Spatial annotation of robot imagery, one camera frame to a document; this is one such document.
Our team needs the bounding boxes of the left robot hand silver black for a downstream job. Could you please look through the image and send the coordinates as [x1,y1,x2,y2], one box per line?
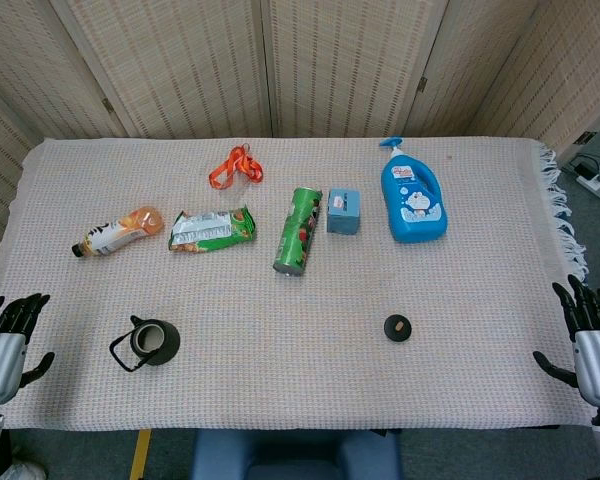
[0,293,56,404]

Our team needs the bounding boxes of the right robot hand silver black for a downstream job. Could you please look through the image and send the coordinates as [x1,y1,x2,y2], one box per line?
[532,273,600,409]

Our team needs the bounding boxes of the black teapot with handle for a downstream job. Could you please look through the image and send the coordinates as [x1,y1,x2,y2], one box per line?
[108,314,182,374]

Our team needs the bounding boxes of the black teapot lid wooden knob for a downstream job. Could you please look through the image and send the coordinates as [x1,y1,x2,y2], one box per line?
[383,313,413,344]

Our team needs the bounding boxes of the white sneaker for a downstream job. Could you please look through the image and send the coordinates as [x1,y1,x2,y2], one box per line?
[0,459,49,480]

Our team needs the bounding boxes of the orange drink plastic bottle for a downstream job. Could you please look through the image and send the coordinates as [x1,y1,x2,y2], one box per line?
[71,205,165,259]

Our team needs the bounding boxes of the blue detergent pump bottle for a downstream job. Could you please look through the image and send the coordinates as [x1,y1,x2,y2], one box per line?
[378,136,450,245]

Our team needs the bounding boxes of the green snack bag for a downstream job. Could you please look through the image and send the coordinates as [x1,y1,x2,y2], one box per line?
[167,205,257,254]

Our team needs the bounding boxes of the small blue cardboard box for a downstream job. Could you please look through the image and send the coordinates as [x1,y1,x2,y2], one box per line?
[326,188,362,236]

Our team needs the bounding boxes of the orange plastic clip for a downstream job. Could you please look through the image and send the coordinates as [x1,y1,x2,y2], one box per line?
[208,143,266,191]

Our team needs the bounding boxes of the woven beige tablecloth with fringe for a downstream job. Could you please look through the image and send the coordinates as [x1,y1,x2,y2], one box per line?
[0,136,594,432]

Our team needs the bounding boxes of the green chips can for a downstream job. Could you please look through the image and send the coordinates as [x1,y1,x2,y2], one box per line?
[272,186,324,278]

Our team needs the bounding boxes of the woven folding screen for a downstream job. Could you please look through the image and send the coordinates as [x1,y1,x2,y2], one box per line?
[0,0,600,269]

